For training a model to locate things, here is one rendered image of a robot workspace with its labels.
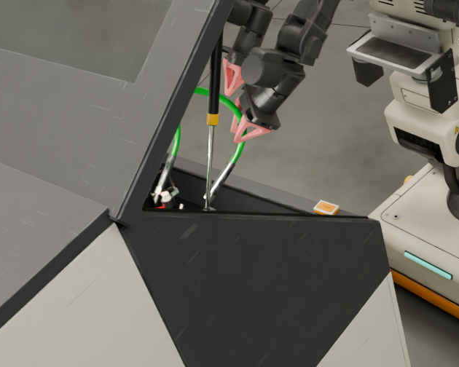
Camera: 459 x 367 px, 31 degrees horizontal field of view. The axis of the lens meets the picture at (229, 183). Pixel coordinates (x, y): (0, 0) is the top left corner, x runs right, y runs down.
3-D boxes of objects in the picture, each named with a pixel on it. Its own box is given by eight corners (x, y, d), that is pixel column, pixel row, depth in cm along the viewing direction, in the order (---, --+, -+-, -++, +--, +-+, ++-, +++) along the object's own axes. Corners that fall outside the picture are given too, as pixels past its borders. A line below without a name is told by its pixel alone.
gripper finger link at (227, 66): (210, 87, 187) (226, 49, 185) (234, 95, 192) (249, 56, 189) (227, 98, 182) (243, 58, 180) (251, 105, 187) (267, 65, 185)
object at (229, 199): (376, 265, 193) (365, 215, 183) (366, 278, 190) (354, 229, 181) (186, 196, 231) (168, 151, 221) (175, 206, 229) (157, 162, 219)
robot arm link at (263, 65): (325, 39, 157) (294, 27, 163) (283, 28, 149) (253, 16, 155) (304, 99, 160) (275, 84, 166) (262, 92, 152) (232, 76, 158)
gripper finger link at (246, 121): (225, 145, 167) (251, 114, 162) (218, 121, 172) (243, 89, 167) (251, 154, 171) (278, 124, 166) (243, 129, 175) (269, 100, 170)
